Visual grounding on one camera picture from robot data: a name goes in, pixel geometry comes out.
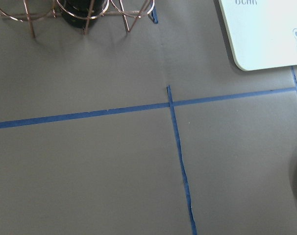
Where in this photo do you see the copper wire bottle rack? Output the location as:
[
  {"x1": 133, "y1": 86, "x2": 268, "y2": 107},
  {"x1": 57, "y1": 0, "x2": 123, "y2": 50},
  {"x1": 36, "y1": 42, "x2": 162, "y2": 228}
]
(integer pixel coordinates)
[{"x1": 0, "y1": 0, "x2": 158, "y2": 38}]

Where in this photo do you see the dark wine bottle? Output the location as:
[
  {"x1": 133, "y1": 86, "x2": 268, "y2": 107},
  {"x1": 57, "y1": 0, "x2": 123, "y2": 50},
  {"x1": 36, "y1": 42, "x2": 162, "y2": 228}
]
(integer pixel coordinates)
[{"x1": 59, "y1": 0, "x2": 107, "y2": 28}]

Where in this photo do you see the white bear serving tray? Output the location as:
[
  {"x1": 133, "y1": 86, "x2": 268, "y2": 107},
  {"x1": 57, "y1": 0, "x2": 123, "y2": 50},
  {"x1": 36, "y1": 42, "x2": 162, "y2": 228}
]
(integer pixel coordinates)
[{"x1": 219, "y1": 0, "x2": 297, "y2": 71}]

